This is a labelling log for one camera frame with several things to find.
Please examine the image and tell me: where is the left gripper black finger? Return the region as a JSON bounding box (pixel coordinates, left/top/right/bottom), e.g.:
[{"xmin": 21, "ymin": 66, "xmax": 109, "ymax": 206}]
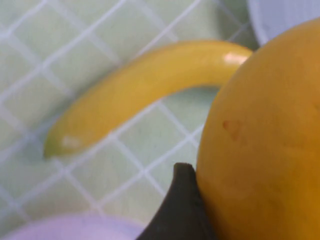
[{"xmin": 136, "ymin": 162, "xmax": 218, "ymax": 240}]

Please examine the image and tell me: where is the yellow-orange plastic mango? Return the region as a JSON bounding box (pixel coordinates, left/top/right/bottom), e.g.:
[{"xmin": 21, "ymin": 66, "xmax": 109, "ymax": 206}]
[{"xmin": 196, "ymin": 17, "xmax": 320, "ymax": 240}]

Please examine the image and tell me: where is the yellow plastic banana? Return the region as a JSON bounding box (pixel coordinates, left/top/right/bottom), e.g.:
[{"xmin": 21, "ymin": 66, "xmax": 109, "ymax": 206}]
[{"xmin": 43, "ymin": 39, "xmax": 255, "ymax": 159}]

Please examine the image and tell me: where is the pink round plate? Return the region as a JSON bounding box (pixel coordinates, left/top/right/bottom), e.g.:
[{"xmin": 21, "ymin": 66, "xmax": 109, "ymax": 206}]
[{"xmin": 0, "ymin": 214, "xmax": 148, "ymax": 240}]

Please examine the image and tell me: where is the grey round plate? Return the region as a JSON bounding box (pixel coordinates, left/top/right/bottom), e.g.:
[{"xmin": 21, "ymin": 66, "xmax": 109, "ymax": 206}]
[{"xmin": 246, "ymin": 0, "xmax": 320, "ymax": 48}]

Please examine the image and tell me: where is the green white checkered tablecloth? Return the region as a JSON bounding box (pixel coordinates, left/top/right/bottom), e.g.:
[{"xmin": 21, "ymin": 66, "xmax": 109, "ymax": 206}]
[{"xmin": 0, "ymin": 0, "xmax": 261, "ymax": 240}]

